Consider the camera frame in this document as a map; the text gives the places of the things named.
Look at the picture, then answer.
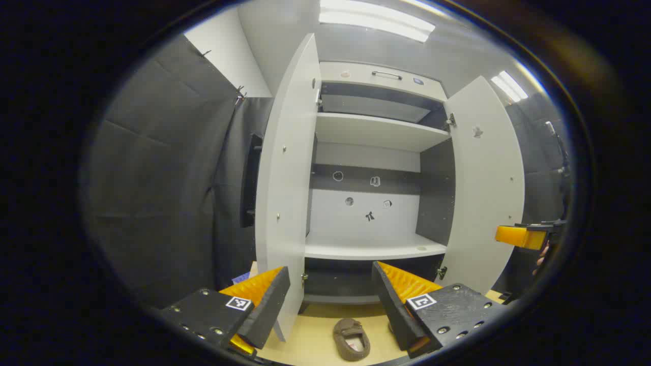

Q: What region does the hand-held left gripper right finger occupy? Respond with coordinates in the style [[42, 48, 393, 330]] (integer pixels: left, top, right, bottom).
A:
[[371, 261, 508, 356]]

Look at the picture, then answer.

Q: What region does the grey cabinet door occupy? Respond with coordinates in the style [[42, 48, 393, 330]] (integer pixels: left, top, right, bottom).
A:
[[254, 33, 322, 342], [437, 76, 525, 295]]

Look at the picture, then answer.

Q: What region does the black backdrop cloth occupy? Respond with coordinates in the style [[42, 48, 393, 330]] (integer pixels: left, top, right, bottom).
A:
[[83, 33, 571, 308]]

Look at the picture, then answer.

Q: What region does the brown fuzzy shoe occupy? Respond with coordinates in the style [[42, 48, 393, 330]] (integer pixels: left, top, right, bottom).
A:
[[333, 318, 371, 362]]

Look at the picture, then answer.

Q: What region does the ceiling light panel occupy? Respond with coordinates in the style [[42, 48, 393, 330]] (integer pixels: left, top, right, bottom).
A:
[[319, 0, 436, 43], [490, 70, 529, 103]]

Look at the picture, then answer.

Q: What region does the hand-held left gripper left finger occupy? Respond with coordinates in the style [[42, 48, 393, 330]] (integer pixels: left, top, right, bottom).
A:
[[159, 266, 291, 357]]

